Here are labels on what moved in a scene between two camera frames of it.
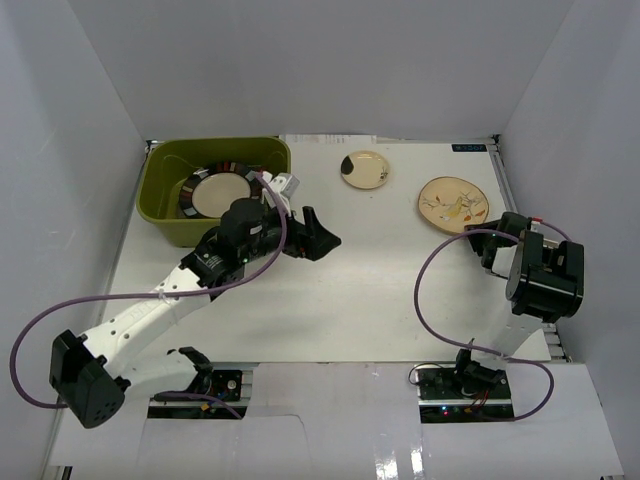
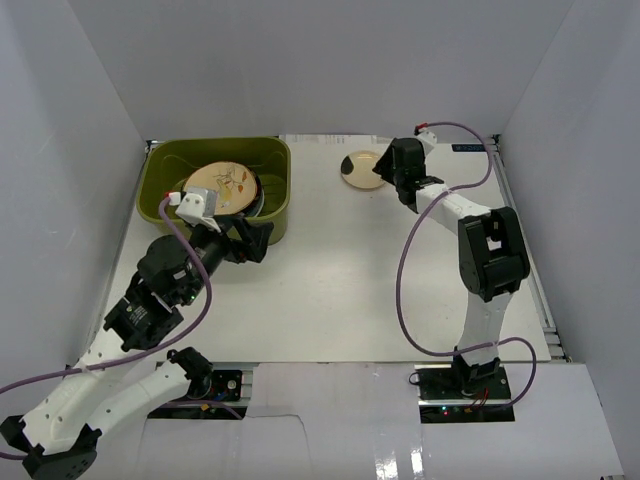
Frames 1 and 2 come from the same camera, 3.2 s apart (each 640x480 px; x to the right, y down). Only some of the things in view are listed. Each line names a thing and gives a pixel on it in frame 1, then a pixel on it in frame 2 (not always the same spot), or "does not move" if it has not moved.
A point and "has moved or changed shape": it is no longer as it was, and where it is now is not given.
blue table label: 468,147 does not move
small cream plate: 370,171 does not move
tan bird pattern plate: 450,203 has moved or changed shape
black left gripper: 298,236 to 238,240
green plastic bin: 170,162 does not move
